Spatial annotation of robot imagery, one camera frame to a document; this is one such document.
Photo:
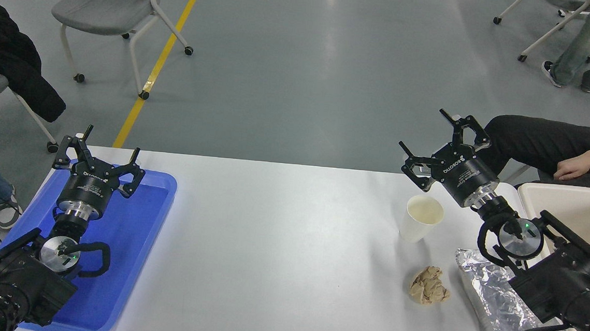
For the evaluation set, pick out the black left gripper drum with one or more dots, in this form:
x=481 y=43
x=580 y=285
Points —
x=88 y=185

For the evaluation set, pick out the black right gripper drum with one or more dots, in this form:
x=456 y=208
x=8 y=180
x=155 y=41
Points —
x=465 y=175

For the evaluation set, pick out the white paper cup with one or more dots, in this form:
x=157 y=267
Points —
x=418 y=223

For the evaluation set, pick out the person's hand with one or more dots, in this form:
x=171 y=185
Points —
x=575 y=167

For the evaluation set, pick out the blue plastic tray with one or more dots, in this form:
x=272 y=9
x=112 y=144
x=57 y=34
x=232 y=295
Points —
x=123 y=247

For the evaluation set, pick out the person in black trousers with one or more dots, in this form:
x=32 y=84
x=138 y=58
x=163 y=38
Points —
x=536 y=138

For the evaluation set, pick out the crumpled foil tray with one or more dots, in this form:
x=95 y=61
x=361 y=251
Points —
x=489 y=288

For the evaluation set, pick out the crumpled tan paper ball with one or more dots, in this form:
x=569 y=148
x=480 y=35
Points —
x=429 y=286

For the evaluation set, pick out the person in black jacket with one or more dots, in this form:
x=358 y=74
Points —
x=6 y=57

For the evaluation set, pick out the large pale bin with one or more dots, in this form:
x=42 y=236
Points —
x=582 y=211

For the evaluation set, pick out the grey chair with white frame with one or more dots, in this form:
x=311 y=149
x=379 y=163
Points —
x=103 y=9

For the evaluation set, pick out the white frame wheeled chair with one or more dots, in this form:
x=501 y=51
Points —
x=554 y=25

